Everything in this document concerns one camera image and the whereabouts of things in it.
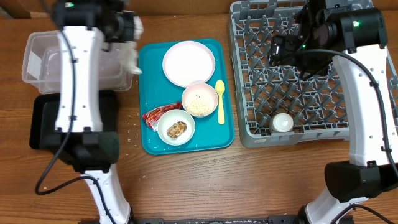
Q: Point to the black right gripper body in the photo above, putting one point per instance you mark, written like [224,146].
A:
[291,54]

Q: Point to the clear plastic bin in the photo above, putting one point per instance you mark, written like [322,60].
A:
[42,65]

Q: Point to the white bowl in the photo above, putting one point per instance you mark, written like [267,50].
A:
[171,117]

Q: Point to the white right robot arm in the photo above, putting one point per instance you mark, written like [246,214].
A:
[354,42]

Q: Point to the white rice pile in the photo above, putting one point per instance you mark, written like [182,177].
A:
[199,107]

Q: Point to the teal serving tray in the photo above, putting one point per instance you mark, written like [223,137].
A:
[156,90]

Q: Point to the pink plate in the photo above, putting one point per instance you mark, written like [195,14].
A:
[188,62]

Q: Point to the black tray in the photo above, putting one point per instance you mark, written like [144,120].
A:
[45,113]

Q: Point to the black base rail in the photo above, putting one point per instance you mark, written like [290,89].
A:
[274,219]

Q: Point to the grey dishwasher rack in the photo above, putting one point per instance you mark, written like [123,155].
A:
[316,105]

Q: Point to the pink bowl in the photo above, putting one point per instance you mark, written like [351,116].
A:
[202,91]

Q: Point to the white napkin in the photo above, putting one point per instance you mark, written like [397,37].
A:
[128,53]

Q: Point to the cream plastic cup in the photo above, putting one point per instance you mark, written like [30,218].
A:
[281,123]

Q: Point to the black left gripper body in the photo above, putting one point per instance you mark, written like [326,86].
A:
[122,30]

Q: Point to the yellow plastic spoon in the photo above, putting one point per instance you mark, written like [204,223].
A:
[220,88]

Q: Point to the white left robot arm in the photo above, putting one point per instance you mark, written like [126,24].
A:
[78,137]

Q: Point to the brown food scrap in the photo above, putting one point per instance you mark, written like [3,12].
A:
[177,129]

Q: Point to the red snack wrapper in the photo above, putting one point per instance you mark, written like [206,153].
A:
[152,117]

